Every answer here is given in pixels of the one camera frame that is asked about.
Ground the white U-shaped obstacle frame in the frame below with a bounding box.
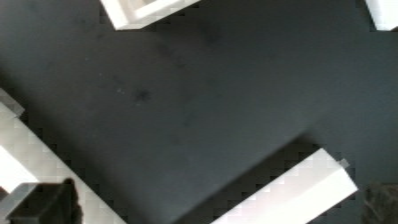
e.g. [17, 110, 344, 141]
[0, 88, 126, 224]

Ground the white cabinet body box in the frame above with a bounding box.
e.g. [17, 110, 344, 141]
[99, 0, 200, 30]

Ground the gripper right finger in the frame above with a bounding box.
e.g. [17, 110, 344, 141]
[360, 183, 398, 224]

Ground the white cabinet door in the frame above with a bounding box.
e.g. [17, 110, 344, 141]
[209, 148, 359, 224]
[364, 0, 398, 31]

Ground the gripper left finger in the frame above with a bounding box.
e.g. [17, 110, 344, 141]
[0, 178, 81, 224]

